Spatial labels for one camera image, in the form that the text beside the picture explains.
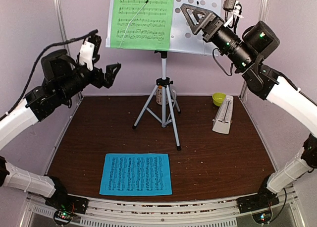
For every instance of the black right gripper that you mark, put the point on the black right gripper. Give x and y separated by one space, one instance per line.
212 24

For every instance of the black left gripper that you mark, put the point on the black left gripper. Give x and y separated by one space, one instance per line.
98 81

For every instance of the white perforated music stand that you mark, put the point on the white perforated music stand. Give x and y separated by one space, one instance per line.
182 40

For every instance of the green sheet music page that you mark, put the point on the green sheet music page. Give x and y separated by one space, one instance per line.
140 24

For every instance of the blue sheet music page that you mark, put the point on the blue sheet music page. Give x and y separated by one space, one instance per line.
136 175

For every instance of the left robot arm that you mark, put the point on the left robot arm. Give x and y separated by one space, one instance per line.
68 68

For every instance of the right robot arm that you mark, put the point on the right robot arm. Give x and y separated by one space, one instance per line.
247 55

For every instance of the floral ceramic mug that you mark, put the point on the floral ceramic mug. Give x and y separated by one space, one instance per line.
159 95

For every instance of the small yellow-green bowl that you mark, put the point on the small yellow-green bowl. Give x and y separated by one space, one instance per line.
218 98

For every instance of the white metronome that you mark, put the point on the white metronome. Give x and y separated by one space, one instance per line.
223 119

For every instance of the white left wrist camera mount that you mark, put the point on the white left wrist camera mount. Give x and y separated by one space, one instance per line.
86 54

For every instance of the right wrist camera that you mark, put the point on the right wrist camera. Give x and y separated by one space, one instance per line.
233 13

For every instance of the right aluminium frame post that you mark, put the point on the right aluminium frame post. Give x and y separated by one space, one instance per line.
263 16

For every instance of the aluminium frame post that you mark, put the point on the aluminium frame post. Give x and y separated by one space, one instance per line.
263 16
60 19

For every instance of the left aluminium frame post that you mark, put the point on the left aluminium frame post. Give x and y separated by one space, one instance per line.
60 19

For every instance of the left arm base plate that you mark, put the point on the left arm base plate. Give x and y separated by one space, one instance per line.
68 203

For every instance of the aluminium front rail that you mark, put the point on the aluminium front rail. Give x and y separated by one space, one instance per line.
223 212

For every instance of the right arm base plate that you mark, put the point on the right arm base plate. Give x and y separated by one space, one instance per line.
256 202

